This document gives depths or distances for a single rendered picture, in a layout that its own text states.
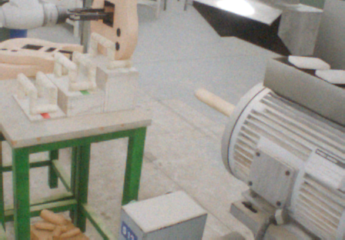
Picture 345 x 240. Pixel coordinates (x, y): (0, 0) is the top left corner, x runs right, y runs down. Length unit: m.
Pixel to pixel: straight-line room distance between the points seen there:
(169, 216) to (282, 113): 0.31
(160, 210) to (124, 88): 0.95
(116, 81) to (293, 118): 1.01
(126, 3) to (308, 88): 0.99
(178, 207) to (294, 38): 0.45
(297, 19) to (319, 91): 0.22
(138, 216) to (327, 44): 0.54
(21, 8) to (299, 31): 1.01
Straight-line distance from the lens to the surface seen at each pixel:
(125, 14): 1.70
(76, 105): 1.73
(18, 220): 1.76
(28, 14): 1.65
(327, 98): 0.83
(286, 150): 0.86
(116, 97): 1.79
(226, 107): 1.11
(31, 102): 1.70
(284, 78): 0.89
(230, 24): 1.29
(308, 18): 1.04
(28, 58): 2.16
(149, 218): 0.89
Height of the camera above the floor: 1.65
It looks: 24 degrees down
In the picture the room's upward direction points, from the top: 6 degrees clockwise
